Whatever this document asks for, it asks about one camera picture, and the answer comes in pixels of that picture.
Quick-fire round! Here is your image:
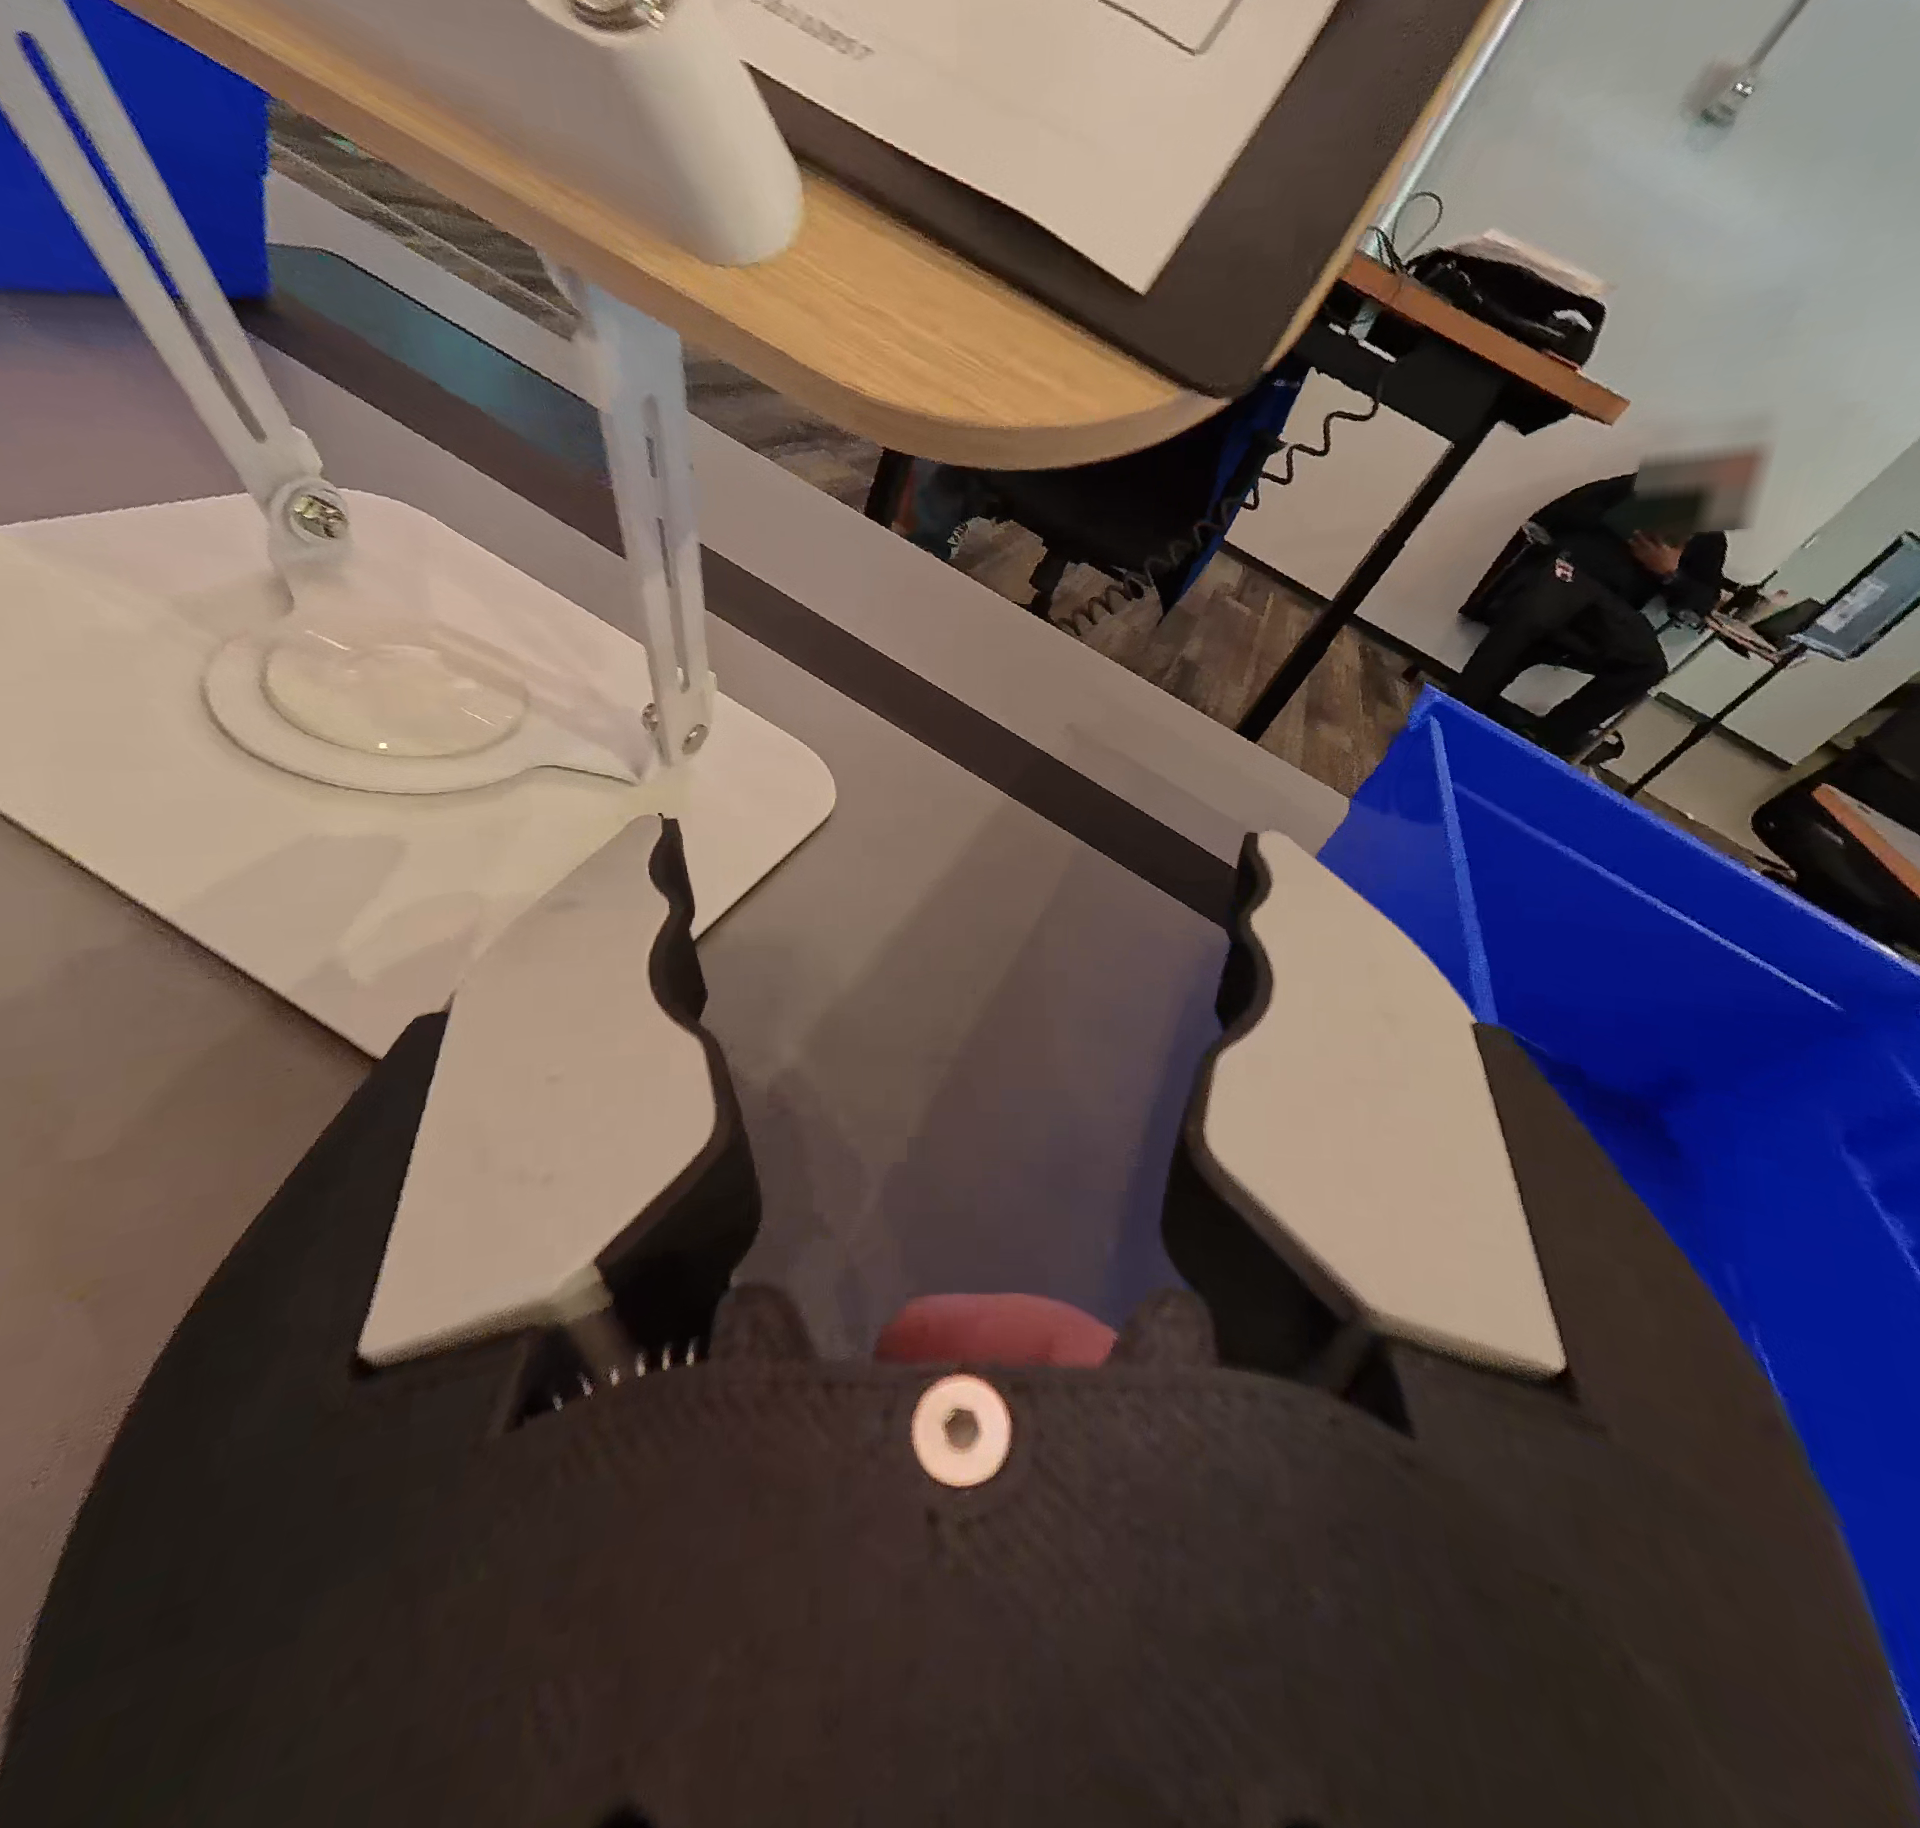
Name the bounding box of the small monitor screen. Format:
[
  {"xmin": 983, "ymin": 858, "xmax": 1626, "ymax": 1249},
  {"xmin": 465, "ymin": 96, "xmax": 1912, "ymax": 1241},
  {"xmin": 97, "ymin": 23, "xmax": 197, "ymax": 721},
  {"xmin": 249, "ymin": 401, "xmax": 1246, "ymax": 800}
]
[{"xmin": 1790, "ymin": 534, "xmax": 1920, "ymax": 661}]

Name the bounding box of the blue storage crate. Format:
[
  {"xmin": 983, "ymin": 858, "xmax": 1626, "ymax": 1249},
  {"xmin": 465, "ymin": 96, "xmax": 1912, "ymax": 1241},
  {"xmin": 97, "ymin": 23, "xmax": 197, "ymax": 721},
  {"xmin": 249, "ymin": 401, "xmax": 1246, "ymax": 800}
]
[{"xmin": 1183, "ymin": 373, "xmax": 1307, "ymax": 615}]

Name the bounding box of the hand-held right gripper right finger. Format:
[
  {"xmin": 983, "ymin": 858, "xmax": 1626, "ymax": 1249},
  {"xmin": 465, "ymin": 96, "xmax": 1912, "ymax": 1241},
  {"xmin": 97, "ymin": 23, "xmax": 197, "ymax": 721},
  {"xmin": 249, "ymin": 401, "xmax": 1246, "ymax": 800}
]
[{"xmin": 1160, "ymin": 832, "xmax": 1570, "ymax": 1381}]

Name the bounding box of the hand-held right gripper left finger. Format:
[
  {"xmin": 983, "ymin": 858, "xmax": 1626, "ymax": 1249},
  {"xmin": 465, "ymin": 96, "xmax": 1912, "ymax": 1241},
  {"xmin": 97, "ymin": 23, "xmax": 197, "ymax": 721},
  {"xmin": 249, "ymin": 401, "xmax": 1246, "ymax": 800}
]
[{"xmin": 357, "ymin": 816, "xmax": 762, "ymax": 1368}]

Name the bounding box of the white metal stand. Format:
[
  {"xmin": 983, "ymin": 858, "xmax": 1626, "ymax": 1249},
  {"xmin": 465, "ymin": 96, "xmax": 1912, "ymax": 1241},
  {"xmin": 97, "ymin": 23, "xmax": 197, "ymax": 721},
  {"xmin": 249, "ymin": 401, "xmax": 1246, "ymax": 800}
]
[{"xmin": 0, "ymin": 0, "xmax": 835, "ymax": 1059}]

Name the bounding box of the grey wall conduit box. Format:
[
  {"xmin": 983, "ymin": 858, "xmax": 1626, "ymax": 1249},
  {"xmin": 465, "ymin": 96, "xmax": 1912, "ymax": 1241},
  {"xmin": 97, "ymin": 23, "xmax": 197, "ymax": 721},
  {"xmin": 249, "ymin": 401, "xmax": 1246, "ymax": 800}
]
[{"xmin": 1693, "ymin": 0, "xmax": 1882, "ymax": 133}]

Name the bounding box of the light wooden board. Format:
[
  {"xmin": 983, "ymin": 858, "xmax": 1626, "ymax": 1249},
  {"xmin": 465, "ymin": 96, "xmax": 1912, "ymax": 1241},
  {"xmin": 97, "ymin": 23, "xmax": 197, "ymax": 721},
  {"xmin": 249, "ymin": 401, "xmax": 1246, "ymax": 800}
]
[{"xmin": 0, "ymin": 0, "xmax": 1578, "ymax": 468}]

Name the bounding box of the blue plastic bin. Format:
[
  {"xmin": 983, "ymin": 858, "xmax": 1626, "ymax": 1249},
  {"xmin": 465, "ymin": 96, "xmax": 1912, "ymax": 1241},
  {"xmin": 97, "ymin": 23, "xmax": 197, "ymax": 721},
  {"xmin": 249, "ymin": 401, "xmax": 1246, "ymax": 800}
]
[
  {"xmin": 0, "ymin": 0, "xmax": 272, "ymax": 303},
  {"xmin": 1320, "ymin": 685, "xmax": 1920, "ymax": 1828}
]

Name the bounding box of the black coiled cable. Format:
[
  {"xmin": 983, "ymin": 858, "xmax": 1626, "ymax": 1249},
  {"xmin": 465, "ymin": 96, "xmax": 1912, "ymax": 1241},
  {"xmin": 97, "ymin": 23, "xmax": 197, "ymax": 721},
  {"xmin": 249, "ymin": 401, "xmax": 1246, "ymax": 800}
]
[{"xmin": 1073, "ymin": 388, "xmax": 1382, "ymax": 639}]

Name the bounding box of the black bag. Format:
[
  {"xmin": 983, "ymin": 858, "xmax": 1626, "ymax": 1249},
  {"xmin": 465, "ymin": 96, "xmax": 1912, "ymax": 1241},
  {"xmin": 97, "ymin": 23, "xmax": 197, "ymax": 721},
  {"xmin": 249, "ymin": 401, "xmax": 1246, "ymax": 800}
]
[{"xmin": 1412, "ymin": 244, "xmax": 1607, "ymax": 369}]

